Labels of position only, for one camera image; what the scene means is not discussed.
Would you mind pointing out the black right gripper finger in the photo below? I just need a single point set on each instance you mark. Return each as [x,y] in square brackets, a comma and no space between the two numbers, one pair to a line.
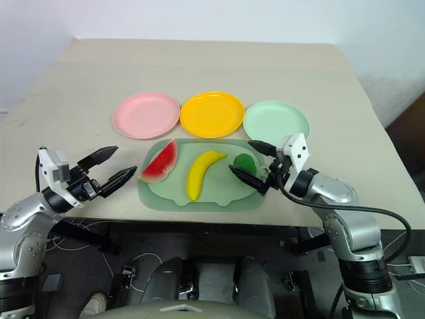
[265,148]
[250,179]

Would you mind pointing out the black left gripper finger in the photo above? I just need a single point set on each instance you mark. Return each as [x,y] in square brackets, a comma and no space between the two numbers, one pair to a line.
[99,155]
[118,181]

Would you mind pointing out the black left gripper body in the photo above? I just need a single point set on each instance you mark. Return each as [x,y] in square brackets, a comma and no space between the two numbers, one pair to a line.
[81,187]

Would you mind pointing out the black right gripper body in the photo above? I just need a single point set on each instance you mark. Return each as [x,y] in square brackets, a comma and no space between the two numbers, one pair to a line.
[279,171]

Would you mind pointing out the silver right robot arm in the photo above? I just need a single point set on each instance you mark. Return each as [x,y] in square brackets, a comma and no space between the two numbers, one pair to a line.
[352,229]

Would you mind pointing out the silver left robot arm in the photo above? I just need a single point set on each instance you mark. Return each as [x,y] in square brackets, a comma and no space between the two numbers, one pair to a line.
[23,229]

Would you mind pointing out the dark green round fruit toy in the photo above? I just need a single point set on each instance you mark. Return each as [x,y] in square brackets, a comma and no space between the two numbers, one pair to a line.
[244,161]

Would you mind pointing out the light green round plate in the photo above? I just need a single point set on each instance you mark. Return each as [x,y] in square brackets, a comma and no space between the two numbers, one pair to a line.
[272,121]

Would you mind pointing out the pink round plate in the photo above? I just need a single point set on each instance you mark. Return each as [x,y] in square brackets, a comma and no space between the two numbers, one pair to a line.
[146,114]

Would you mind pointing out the yellow round plate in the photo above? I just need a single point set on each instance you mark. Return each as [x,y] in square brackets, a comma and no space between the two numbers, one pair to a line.
[212,114]

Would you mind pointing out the pale green plastic tray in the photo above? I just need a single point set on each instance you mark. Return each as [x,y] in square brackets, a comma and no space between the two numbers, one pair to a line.
[219,189]

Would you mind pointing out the red watermelon slice toy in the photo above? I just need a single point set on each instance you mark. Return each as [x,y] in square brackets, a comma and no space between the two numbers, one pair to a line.
[161,164]

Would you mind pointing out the yellow banana toy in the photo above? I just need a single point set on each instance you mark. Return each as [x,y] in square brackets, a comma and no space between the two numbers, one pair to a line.
[199,172]

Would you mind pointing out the grey floor block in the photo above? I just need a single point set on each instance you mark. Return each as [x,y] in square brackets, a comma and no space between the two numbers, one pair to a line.
[53,281]

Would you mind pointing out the dark grey rounded robot leg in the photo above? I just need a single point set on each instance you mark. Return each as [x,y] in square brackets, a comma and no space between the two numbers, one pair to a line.
[254,285]
[169,282]

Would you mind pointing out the white shoe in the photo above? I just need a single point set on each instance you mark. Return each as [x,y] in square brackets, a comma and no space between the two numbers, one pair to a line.
[94,304]

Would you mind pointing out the olive grey robot torso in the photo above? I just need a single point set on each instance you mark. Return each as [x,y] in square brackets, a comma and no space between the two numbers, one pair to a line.
[172,310]

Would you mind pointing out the small grey box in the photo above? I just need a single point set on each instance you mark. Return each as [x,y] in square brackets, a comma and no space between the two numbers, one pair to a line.
[417,264]

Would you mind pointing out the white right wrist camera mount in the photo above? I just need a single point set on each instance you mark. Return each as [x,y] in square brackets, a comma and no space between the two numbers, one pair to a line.
[299,149]

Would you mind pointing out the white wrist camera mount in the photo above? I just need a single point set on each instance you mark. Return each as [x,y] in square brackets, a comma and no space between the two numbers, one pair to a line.
[299,149]
[54,167]

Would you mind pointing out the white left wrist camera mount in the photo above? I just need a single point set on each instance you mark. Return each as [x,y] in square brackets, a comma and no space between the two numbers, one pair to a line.
[54,167]

